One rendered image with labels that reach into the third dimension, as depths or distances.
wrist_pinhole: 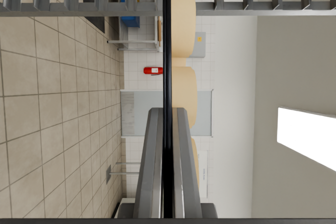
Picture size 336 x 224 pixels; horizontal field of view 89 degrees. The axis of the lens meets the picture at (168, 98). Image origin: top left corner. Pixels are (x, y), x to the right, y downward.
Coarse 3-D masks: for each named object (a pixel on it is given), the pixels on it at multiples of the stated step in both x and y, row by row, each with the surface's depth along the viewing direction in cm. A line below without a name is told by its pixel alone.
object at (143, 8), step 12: (0, 12) 54; (12, 12) 54; (24, 12) 54; (36, 12) 54; (48, 12) 54; (60, 12) 54; (72, 12) 54; (84, 12) 54; (96, 12) 54; (108, 12) 54; (120, 12) 54; (132, 12) 54; (144, 12) 54; (156, 12) 54; (204, 12) 54; (216, 12) 54; (228, 12) 54; (240, 12) 54; (252, 12) 54; (264, 12) 54; (276, 12) 54; (288, 12) 54; (300, 12) 54; (312, 12) 54; (324, 12) 54
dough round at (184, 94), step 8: (176, 72) 12; (184, 72) 12; (192, 72) 12; (176, 80) 12; (184, 80) 12; (192, 80) 12; (176, 88) 12; (184, 88) 12; (192, 88) 12; (176, 96) 12; (184, 96) 12; (192, 96) 12; (176, 104) 12; (184, 104) 12; (192, 104) 12; (192, 112) 12; (192, 120) 12
